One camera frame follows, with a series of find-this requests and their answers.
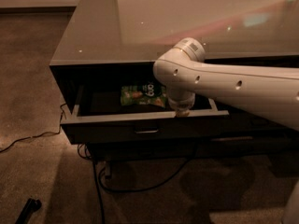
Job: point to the black object on floor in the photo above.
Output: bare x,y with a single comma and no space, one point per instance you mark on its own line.
31,206

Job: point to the green snack bag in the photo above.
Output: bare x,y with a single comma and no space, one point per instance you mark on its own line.
147,94

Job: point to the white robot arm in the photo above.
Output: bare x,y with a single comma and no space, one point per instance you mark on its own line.
268,92

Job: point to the dark drawer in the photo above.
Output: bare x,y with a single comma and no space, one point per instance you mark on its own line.
97,117
240,145
244,122

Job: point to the white wrist gripper body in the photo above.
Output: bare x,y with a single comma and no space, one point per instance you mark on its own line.
181,104

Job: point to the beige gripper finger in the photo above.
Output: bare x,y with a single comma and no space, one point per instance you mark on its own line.
182,113

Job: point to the grey counter drawer cabinet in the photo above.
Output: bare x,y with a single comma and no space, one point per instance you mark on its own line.
109,44

